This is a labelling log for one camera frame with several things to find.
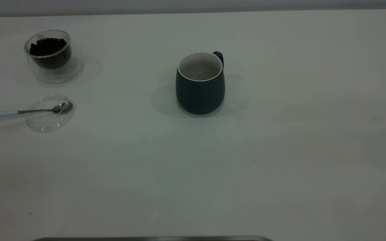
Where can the dark grey mug white inside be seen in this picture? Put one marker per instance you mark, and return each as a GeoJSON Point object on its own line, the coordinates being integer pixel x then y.
{"type": "Point", "coordinates": [199, 95]}

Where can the pile of coffee beans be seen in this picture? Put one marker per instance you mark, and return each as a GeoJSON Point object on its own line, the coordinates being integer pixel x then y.
{"type": "Point", "coordinates": [49, 48]}

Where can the clear glass saucer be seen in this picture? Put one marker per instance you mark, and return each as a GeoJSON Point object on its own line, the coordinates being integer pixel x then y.
{"type": "Point", "coordinates": [45, 122]}

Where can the clear double-wall glass cup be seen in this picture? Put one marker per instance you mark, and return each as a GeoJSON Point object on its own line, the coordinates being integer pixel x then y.
{"type": "Point", "coordinates": [59, 75]}

